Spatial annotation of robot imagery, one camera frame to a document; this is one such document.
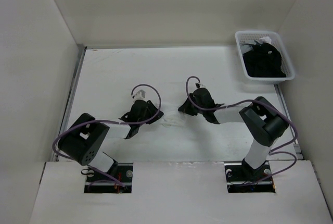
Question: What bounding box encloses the small white cloth in basket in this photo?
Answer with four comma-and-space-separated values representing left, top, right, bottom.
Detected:
254, 36, 272, 45

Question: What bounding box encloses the black tank top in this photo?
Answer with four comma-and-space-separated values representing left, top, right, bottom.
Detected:
242, 42, 286, 78

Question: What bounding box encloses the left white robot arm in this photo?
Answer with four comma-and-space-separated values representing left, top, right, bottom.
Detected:
57, 99, 164, 182

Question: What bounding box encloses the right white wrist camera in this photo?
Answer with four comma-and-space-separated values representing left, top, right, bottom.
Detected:
195, 83, 206, 90

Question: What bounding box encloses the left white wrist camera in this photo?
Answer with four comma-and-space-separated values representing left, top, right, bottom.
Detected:
132, 90, 146, 102

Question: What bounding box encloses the white plastic basket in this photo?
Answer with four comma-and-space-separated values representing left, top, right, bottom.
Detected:
235, 30, 295, 84

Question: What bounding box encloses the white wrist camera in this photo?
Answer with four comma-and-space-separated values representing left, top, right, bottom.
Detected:
195, 83, 206, 90
132, 90, 146, 102

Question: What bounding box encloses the white tank top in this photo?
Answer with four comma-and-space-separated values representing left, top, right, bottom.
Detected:
157, 103, 187, 128

